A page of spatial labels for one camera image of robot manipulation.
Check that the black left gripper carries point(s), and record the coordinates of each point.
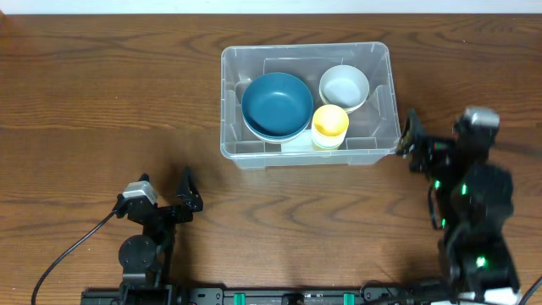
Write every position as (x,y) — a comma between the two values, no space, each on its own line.
(163,213)

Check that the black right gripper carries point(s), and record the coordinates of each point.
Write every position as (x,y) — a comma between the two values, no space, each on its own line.
(429,151)

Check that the white bowl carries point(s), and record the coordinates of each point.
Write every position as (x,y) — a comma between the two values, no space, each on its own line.
(348,110)

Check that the yellow cup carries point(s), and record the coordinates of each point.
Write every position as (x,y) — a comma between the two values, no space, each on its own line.
(330,120)
(317,147)

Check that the grey bowl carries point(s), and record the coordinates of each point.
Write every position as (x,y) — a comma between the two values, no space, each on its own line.
(343,75)

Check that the beige bowl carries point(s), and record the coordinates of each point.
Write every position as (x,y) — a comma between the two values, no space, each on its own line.
(275,139)

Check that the dark blue plate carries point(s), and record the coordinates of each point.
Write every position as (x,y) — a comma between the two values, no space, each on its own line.
(276,93)
(277,128)

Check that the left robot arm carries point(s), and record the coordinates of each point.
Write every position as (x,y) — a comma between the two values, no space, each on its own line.
(146,258)

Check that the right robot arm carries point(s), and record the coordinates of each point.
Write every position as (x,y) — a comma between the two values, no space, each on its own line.
(469,200)

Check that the clear plastic storage bin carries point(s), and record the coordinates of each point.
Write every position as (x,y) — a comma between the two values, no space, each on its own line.
(373,131)

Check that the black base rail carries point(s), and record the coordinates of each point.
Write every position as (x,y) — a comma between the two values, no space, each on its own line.
(373,292)

